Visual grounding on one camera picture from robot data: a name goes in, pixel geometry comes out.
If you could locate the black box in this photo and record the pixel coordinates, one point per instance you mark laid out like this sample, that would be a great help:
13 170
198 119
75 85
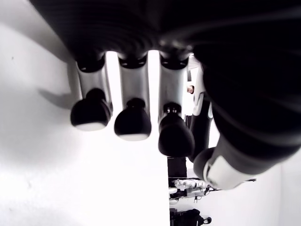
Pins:
177 167

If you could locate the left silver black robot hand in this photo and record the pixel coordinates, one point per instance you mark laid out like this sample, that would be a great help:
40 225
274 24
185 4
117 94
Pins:
164 23

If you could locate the black bag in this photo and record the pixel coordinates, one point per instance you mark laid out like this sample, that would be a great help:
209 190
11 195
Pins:
185 216

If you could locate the white robot parts pile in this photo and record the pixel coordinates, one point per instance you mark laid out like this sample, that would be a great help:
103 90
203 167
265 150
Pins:
188 183

